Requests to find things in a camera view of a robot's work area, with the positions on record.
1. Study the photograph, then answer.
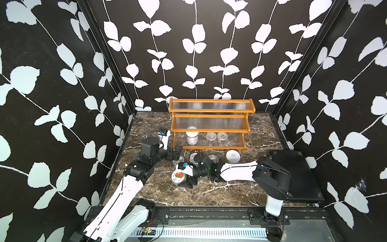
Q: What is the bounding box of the clear jar purple label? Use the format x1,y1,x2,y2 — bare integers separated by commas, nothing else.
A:
172,155,185,166

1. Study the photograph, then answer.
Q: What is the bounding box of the orange three-tier wooden shelf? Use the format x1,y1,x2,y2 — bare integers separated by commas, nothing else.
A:
168,99,256,150

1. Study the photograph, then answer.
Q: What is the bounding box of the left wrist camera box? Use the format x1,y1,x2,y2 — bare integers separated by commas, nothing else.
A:
158,129,171,150

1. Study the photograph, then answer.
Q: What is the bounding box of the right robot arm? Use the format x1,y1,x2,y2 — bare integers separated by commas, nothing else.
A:
176,153,293,217

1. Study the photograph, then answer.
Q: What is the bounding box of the strawberry lid red jar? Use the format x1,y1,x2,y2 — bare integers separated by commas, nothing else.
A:
171,170,187,186

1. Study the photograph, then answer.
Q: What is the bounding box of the clear tub orange label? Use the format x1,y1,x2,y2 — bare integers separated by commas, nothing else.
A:
209,155,219,163

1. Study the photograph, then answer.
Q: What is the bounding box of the white perforated strip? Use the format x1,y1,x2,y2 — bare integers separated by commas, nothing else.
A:
129,227,268,240

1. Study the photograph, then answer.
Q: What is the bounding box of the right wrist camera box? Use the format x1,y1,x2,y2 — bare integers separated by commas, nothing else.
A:
176,162,193,176

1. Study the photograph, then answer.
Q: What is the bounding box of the black front mounting rail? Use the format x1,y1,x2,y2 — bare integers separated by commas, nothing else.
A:
147,206,328,227

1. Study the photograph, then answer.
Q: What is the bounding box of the small green circuit board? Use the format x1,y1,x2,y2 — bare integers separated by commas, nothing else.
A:
141,227,156,237

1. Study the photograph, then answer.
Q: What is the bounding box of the clear tub red label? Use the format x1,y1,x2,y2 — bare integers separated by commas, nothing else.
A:
206,132,217,146

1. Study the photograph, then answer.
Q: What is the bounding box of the clear tub dark label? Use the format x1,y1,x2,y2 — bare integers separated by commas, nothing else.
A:
217,132,228,146

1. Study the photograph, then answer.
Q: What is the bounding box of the white-lid grey text can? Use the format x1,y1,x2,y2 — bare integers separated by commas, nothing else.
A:
186,132,199,146

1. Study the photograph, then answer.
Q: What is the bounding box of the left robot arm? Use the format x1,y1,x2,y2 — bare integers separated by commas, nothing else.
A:
69,137,182,242

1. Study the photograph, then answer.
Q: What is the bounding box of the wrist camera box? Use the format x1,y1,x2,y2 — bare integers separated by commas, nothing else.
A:
176,162,193,176
158,129,171,150

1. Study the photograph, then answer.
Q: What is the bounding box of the white-lid green label jar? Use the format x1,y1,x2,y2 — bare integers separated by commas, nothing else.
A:
225,150,241,164

